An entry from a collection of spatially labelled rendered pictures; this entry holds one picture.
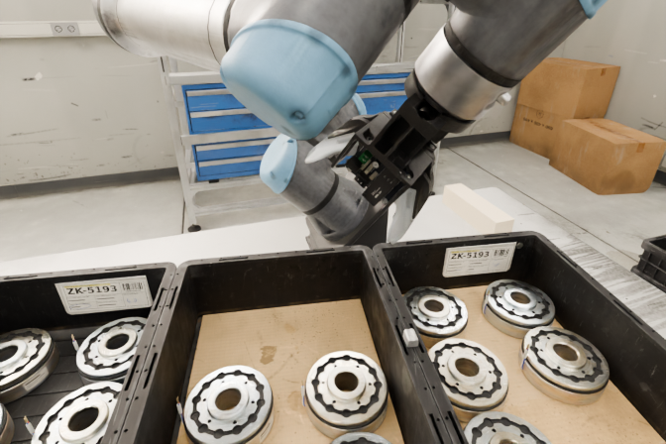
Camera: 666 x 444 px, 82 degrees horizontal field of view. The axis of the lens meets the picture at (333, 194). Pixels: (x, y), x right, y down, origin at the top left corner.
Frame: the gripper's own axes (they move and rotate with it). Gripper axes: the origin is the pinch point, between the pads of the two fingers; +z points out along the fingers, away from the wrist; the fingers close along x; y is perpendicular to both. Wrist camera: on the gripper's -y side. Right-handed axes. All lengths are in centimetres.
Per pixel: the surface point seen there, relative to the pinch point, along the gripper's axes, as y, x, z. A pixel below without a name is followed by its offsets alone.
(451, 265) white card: -14.9, 19.6, 9.6
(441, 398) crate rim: 12.8, 20.7, -1.3
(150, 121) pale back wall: -115, -154, 203
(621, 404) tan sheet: -4.9, 42.7, -2.0
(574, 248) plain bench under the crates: -62, 50, 18
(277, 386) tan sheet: 16.5, 10.0, 18.4
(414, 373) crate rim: 11.4, 18.0, 0.9
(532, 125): -342, 66, 108
